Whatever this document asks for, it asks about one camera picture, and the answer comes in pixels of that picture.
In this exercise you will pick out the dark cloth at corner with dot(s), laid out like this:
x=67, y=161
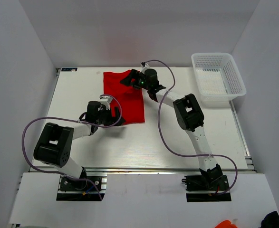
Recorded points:
x=271, y=220

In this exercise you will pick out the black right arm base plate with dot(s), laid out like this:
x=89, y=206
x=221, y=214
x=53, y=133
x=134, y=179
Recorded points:
x=198, y=190

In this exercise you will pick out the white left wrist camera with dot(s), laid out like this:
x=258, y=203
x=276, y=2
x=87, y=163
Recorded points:
x=106, y=101

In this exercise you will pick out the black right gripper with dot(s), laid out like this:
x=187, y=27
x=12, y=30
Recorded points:
x=135, y=74

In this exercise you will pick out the red t-shirt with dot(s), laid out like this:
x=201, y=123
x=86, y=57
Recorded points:
x=130, y=99

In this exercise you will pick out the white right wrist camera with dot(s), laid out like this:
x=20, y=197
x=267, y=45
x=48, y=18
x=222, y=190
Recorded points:
x=144, y=67

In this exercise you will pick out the orange object at bottom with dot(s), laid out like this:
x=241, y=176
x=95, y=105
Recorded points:
x=226, y=224

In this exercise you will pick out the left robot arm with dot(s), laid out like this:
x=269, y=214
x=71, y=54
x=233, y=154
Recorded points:
x=54, y=145

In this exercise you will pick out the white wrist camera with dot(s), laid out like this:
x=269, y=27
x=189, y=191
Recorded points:
x=144, y=67
x=106, y=101

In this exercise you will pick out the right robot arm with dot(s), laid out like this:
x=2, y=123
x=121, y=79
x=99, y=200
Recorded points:
x=189, y=116

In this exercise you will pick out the dark blue table label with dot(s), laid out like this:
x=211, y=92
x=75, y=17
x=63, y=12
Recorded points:
x=69, y=69

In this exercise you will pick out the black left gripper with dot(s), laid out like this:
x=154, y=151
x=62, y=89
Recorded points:
x=112, y=119

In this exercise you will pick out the white plastic mesh basket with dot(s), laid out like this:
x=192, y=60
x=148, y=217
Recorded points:
x=217, y=76

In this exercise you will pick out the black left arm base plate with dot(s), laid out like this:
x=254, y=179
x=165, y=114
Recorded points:
x=72, y=190

